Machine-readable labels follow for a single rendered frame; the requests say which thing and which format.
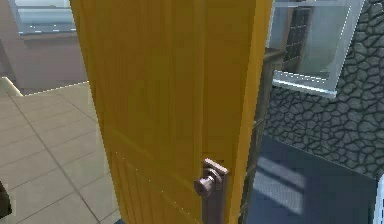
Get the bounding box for dark object at floor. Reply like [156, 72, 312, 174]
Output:
[0, 181, 13, 221]

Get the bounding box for pale framed window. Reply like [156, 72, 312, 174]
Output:
[7, 0, 78, 36]

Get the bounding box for brown metal door knob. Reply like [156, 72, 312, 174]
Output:
[193, 157, 230, 224]

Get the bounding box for grey framed window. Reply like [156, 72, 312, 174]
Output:
[267, 0, 366, 100]

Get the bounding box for yellow wooden room door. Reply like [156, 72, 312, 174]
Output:
[69, 0, 275, 224]

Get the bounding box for white rounded object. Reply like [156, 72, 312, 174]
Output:
[372, 173, 384, 224]

